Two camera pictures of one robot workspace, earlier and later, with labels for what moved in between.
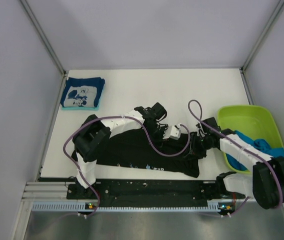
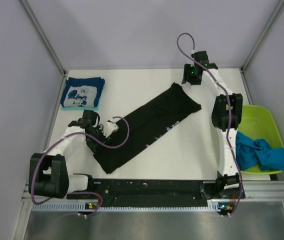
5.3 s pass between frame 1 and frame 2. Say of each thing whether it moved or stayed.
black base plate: stayed
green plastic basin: stayed
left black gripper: moved
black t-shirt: moved
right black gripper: moved
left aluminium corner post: stayed
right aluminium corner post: stayed
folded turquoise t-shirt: stayed
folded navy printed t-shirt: stayed
